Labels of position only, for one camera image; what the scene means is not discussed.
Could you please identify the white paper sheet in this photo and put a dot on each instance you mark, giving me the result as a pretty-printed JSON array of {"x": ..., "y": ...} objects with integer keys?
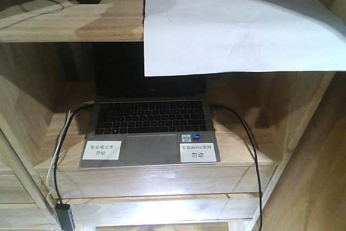
[{"x": 188, "y": 37}]

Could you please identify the silver laptop computer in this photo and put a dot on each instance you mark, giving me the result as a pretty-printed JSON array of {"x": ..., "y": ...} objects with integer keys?
[{"x": 151, "y": 116}]

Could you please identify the white label sticker right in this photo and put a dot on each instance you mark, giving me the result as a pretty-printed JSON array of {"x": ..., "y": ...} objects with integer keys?
[{"x": 197, "y": 153}]

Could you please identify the white label sticker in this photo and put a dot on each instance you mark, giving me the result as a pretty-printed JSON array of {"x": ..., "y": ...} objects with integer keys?
[
  {"x": 197, "y": 153},
  {"x": 102, "y": 150}
]

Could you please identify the white label sticker left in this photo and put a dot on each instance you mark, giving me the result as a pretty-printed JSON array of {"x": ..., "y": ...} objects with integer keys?
[{"x": 102, "y": 150}]

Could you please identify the wooden shelf unit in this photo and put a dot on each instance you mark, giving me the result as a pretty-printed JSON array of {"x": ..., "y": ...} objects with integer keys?
[{"x": 289, "y": 112}]

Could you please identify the grey usb hub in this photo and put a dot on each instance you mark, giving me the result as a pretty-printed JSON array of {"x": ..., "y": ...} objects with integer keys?
[{"x": 65, "y": 216}]

